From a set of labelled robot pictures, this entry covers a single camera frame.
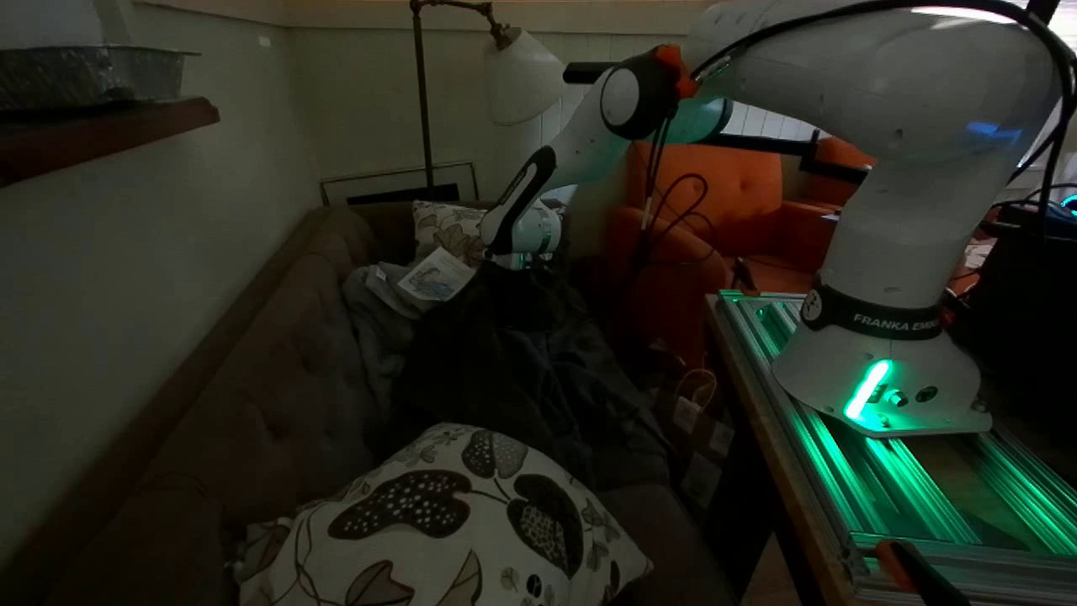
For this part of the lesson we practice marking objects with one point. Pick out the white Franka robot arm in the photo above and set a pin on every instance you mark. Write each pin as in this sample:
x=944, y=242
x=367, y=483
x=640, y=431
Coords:
x=898, y=113

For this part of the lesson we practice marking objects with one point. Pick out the dark crumpled blanket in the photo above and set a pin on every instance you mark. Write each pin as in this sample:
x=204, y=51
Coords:
x=526, y=358

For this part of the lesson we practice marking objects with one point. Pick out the white blue paper booklet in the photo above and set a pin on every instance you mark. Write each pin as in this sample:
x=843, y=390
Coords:
x=431, y=278

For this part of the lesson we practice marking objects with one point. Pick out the small floral pillow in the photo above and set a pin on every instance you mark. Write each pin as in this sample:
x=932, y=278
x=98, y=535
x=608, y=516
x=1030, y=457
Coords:
x=448, y=226

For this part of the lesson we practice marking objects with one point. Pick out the grey cloth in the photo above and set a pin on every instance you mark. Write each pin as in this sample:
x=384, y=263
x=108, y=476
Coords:
x=374, y=322

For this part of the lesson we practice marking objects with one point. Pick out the floor lamp with white shade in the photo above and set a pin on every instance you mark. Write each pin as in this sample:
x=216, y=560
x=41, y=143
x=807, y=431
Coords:
x=523, y=78

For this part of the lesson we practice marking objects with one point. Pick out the orange armchair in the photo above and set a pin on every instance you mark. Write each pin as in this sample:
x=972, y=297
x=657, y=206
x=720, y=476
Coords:
x=763, y=223

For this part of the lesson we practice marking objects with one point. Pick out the large floral white pillow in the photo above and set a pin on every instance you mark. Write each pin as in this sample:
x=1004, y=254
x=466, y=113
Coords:
x=448, y=528

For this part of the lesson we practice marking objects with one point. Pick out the brown tufted sofa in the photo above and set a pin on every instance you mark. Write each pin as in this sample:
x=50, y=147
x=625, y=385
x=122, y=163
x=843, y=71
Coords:
x=257, y=391

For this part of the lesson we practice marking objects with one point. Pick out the black equipment box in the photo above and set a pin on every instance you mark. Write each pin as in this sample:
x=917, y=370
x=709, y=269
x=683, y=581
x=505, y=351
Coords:
x=1029, y=325

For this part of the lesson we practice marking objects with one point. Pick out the dark picture frame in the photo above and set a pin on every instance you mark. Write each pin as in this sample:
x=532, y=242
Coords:
x=393, y=188

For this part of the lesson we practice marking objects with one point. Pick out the black stereo camera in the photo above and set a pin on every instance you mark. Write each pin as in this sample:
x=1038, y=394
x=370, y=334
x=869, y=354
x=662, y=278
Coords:
x=579, y=71

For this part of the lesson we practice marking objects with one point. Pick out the aluminium rail robot table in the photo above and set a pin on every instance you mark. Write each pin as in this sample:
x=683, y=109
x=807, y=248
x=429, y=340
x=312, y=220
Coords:
x=919, y=492

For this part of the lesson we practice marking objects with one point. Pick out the wooden wall shelf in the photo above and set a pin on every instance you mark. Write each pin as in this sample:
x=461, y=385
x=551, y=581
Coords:
x=88, y=137

